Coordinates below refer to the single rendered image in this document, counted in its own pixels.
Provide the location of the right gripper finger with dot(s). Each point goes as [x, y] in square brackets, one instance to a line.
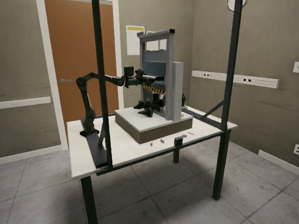
[137, 106]
[144, 112]

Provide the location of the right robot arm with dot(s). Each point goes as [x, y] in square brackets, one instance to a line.
[159, 102]

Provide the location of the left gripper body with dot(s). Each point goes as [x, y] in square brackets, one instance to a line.
[146, 80]

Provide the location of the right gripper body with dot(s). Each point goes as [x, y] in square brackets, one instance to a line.
[150, 113]

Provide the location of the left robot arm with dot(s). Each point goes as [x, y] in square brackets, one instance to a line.
[89, 127]

